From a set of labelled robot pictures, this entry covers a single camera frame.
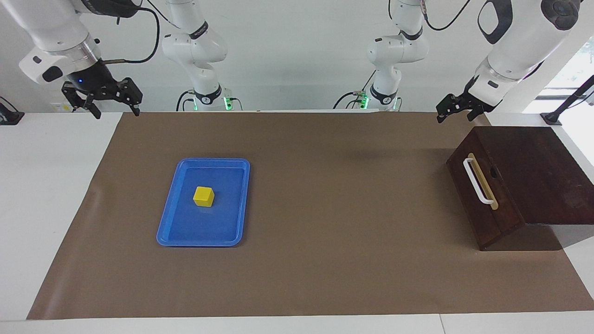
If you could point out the brown paper table mat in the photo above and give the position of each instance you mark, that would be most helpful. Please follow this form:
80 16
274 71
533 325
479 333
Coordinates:
325 232

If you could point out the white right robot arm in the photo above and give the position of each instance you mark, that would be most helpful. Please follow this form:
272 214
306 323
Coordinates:
51 28

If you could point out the black camera stand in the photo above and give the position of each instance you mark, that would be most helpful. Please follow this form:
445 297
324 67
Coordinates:
568 99

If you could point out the blue plastic tray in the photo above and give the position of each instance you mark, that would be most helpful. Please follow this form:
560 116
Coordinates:
204 227

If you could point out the yellow cube block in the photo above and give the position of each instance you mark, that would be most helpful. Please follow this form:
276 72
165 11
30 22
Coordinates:
203 196

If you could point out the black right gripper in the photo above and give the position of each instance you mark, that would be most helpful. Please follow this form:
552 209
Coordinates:
93 79

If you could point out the black table mount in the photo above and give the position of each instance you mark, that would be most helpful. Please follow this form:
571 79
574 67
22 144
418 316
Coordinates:
9 116

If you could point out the dark wooden drawer cabinet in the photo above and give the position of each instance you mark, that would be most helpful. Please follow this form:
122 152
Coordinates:
538 176

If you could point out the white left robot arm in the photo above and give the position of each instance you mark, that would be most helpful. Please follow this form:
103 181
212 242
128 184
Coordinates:
519 46

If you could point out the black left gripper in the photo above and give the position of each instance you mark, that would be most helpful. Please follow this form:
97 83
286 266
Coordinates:
475 95

